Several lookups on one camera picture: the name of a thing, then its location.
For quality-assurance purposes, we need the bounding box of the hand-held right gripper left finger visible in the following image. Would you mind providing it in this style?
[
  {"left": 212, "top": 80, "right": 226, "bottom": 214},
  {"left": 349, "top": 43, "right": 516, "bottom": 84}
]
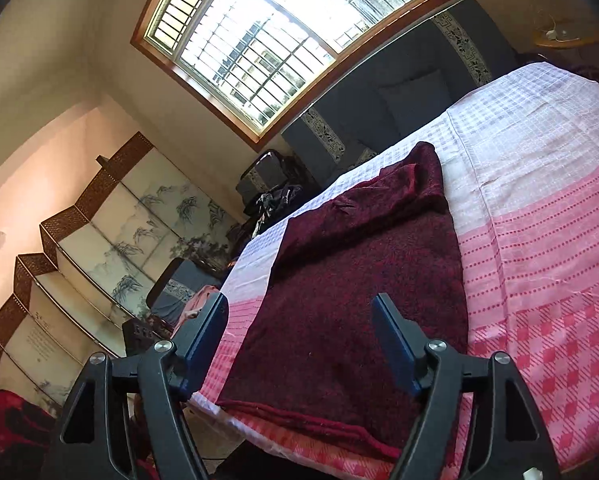
[{"left": 39, "top": 292, "right": 230, "bottom": 480}]

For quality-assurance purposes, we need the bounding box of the pink checked bed sheet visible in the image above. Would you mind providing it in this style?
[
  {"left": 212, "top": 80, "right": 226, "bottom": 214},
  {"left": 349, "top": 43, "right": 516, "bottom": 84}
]
[{"left": 186, "top": 61, "right": 599, "bottom": 480}]

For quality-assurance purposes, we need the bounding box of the pink cloth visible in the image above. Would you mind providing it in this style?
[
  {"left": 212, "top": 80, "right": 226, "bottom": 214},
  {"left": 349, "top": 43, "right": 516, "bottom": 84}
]
[{"left": 182, "top": 285, "right": 220, "bottom": 322}]

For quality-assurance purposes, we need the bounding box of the dark grey cushion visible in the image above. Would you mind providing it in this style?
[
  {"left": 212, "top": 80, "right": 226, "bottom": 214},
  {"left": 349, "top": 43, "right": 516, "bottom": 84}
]
[{"left": 377, "top": 67, "right": 455, "bottom": 138}]

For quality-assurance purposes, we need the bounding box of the black armchair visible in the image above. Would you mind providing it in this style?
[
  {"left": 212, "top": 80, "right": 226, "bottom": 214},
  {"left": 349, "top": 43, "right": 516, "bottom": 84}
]
[{"left": 235, "top": 149, "right": 305, "bottom": 206}]

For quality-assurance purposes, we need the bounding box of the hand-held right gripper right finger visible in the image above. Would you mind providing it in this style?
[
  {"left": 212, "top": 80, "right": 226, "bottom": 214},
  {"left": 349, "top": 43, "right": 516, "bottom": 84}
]
[{"left": 371, "top": 292, "right": 563, "bottom": 480}]

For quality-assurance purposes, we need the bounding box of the maroon floral cloth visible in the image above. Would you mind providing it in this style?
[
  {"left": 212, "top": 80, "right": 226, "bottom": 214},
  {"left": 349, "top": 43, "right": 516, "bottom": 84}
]
[{"left": 215, "top": 141, "right": 473, "bottom": 463}]

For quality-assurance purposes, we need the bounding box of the painted folding screen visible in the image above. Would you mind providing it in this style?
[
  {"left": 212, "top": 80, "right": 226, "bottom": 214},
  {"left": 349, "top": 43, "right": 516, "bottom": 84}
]
[{"left": 0, "top": 131, "right": 245, "bottom": 406}]

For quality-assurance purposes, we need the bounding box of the person's red clothing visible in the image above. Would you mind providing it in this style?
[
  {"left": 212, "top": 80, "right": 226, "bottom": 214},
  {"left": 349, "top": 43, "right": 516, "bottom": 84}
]
[{"left": 0, "top": 390, "right": 65, "bottom": 480}]

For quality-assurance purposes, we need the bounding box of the dark grey sofa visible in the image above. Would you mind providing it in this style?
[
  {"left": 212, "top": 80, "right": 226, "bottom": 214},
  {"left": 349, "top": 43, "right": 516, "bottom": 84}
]
[{"left": 280, "top": 0, "right": 520, "bottom": 186}]

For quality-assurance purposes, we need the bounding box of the dark armchair with patterned trim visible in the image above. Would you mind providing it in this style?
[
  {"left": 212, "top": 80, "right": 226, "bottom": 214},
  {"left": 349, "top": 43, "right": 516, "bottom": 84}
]
[{"left": 146, "top": 257, "right": 225, "bottom": 331}]

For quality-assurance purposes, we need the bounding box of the black bag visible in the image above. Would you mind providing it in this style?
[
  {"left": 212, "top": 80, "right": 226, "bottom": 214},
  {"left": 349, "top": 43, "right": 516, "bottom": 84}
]
[{"left": 242, "top": 182, "right": 325, "bottom": 236}]

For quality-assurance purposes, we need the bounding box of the large wooden framed window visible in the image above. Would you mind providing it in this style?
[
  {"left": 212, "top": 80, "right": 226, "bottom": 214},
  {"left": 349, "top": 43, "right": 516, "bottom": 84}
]
[{"left": 130, "top": 0, "right": 467, "bottom": 152}]

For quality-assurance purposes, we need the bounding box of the wooden side table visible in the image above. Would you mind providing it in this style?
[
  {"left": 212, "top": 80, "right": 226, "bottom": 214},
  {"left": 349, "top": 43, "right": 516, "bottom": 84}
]
[{"left": 532, "top": 17, "right": 599, "bottom": 51}]

